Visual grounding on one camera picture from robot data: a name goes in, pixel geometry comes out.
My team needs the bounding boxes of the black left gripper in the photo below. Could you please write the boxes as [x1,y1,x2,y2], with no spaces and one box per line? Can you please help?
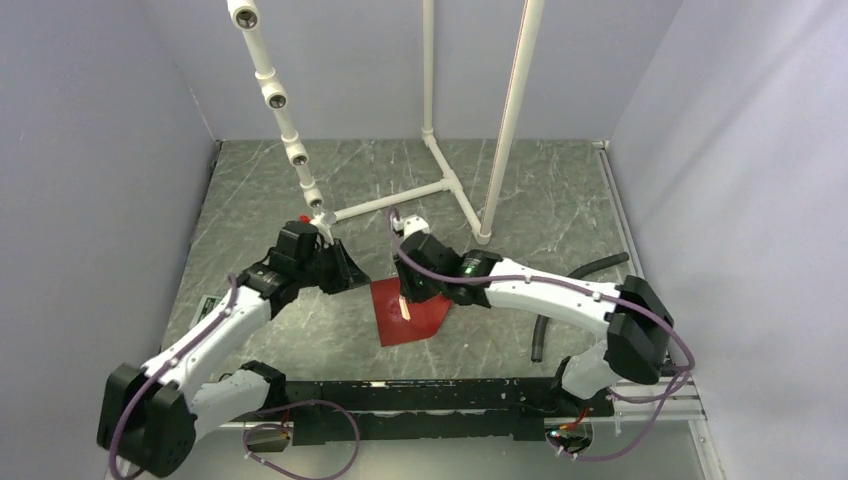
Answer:
[296,237,371,295]

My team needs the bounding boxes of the tan paper letter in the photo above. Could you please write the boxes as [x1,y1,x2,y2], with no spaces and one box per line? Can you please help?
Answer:
[398,296,411,321]

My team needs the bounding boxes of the red paper envelope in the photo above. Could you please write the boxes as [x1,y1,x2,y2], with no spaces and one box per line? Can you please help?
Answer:
[370,277,452,347]

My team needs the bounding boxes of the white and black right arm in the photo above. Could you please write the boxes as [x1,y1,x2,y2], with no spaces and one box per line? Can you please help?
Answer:
[395,232,673,415]

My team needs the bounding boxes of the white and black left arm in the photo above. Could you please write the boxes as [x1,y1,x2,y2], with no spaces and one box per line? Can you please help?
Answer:
[96,220,371,479]

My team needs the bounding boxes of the green white small box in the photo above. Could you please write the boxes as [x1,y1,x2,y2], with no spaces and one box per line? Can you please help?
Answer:
[191,295,227,327]

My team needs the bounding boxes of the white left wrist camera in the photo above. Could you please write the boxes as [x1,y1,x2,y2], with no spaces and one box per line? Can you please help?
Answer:
[298,211,336,245]

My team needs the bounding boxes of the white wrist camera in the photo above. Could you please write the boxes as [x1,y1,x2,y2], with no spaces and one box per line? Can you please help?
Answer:
[298,211,336,245]
[389,213,431,239]

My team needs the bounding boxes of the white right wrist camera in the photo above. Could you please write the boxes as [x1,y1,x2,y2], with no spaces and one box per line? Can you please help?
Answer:
[389,213,431,239]

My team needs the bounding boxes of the black corrugated hose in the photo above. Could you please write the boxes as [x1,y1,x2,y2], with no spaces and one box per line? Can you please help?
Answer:
[530,251,631,364]

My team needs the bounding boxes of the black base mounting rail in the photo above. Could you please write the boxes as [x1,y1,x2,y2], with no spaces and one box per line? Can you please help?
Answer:
[239,377,614,446]

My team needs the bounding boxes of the white PVC pipe frame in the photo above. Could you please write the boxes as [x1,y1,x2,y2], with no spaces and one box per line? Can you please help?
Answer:
[225,0,546,246]

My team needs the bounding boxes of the aluminium extrusion frame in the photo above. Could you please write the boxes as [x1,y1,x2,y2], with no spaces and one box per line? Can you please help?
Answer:
[604,374,706,422]

